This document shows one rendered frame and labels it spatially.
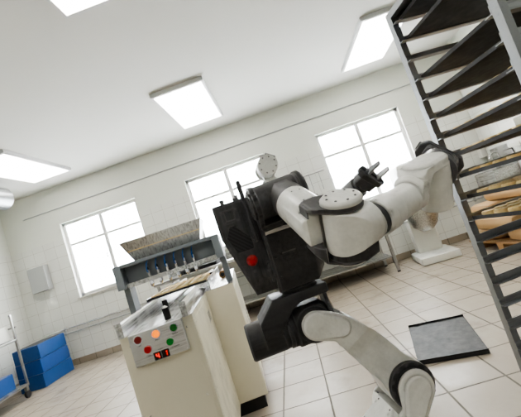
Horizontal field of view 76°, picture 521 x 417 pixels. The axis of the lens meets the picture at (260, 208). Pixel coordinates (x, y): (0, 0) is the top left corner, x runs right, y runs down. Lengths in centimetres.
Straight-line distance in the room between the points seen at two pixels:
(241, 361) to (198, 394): 73
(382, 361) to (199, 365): 84
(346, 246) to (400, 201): 13
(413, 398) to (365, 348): 18
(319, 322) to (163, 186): 503
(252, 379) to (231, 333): 32
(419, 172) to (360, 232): 19
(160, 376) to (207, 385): 22
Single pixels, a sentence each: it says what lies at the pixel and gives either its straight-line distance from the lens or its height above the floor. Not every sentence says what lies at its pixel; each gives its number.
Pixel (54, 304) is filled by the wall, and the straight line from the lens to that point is 684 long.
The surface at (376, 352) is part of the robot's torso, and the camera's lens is 116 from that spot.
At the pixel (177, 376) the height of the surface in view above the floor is 60.
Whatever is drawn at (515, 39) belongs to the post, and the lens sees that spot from 132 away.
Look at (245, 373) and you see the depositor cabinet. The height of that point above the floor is 26.
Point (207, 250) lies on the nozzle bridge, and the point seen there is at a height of 109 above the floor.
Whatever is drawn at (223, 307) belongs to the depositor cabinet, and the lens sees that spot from 231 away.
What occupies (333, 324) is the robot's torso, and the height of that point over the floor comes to 76.
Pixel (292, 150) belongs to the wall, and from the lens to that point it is 558.
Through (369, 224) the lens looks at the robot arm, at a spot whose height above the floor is 103.
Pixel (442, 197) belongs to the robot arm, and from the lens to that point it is 80.
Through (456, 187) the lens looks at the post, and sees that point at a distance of 162.
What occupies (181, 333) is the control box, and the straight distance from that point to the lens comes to 161.
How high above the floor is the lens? 108
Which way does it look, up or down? 4 degrees up
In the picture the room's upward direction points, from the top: 19 degrees counter-clockwise
